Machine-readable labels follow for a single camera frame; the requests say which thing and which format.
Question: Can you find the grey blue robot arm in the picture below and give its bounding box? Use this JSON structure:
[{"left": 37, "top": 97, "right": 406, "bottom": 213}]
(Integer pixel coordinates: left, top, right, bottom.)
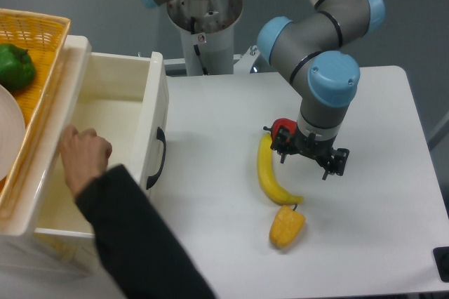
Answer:
[{"left": 141, "top": 0, "right": 385, "bottom": 175}]

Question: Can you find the yellow woven basket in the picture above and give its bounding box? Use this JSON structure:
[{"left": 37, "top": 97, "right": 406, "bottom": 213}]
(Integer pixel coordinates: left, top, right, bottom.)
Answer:
[{"left": 1, "top": 8, "right": 71, "bottom": 209}]

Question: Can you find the red bell pepper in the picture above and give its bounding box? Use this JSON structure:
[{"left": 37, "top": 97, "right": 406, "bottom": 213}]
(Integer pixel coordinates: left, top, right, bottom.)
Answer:
[{"left": 263, "top": 118, "right": 297, "bottom": 140}]

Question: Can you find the black corner object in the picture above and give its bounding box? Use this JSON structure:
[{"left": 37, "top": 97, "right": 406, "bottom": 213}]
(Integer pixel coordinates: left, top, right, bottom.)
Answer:
[{"left": 433, "top": 246, "right": 449, "bottom": 283}]

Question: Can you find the black drawer handle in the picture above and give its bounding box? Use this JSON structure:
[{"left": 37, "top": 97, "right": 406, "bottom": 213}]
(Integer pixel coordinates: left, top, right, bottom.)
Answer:
[{"left": 146, "top": 127, "right": 167, "bottom": 190}]

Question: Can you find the yellow banana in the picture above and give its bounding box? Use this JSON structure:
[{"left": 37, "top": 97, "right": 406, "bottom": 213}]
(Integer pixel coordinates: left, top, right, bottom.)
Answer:
[{"left": 257, "top": 133, "right": 304, "bottom": 205}]

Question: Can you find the person's hand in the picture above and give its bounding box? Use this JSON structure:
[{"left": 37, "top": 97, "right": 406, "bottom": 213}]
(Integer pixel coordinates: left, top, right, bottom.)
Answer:
[{"left": 60, "top": 125, "right": 112, "bottom": 198}]

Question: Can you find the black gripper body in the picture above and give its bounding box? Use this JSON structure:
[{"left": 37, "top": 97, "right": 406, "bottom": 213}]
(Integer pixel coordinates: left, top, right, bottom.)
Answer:
[{"left": 287, "top": 122, "right": 339, "bottom": 164}]

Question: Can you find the dark sleeved forearm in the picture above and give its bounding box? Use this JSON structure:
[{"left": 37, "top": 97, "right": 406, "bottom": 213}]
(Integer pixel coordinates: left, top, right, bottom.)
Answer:
[{"left": 75, "top": 165, "right": 215, "bottom": 298}]

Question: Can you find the green bell pepper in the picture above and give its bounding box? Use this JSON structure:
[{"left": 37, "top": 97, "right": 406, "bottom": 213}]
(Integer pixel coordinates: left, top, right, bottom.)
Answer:
[{"left": 1, "top": 44, "right": 36, "bottom": 92}]

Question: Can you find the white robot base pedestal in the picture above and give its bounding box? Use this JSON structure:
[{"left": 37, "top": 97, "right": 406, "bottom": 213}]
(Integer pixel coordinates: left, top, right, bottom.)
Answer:
[{"left": 167, "top": 0, "right": 243, "bottom": 76}]

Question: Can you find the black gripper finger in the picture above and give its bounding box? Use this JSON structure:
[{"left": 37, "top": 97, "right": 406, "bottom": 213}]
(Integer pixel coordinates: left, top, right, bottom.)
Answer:
[
  {"left": 270, "top": 127, "right": 292, "bottom": 164},
  {"left": 322, "top": 148, "right": 349, "bottom": 180}
]

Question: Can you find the yellow bell pepper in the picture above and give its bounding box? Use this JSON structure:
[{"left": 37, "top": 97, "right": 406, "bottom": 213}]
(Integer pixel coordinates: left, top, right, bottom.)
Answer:
[{"left": 269, "top": 205, "right": 306, "bottom": 248}]

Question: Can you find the white plate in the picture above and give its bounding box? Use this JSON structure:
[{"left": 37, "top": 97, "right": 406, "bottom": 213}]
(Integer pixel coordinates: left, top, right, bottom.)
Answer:
[{"left": 0, "top": 86, "right": 25, "bottom": 180}]

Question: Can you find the white top drawer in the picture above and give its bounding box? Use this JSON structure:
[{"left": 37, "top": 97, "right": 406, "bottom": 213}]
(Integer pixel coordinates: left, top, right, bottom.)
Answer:
[{"left": 35, "top": 52, "right": 169, "bottom": 239}]

